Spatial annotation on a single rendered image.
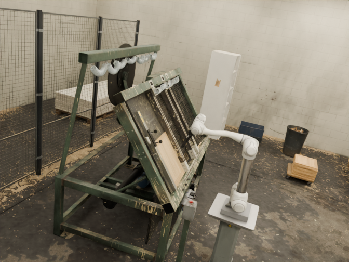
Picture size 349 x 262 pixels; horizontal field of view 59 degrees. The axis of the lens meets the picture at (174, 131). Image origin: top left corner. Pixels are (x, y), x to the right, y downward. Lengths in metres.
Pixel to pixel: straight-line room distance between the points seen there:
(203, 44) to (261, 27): 1.58
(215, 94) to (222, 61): 0.79
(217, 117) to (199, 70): 1.90
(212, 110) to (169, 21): 3.03
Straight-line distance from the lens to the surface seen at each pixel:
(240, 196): 3.25
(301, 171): 6.50
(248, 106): 8.76
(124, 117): 3.02
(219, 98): 7.40
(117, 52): 3.63
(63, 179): 3.68
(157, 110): 3.68
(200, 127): 3.02
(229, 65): 7.26
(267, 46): 8.53
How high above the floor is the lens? 2.65
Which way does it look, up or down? 20 degrees down
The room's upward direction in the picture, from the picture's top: 10 degrees clockwise
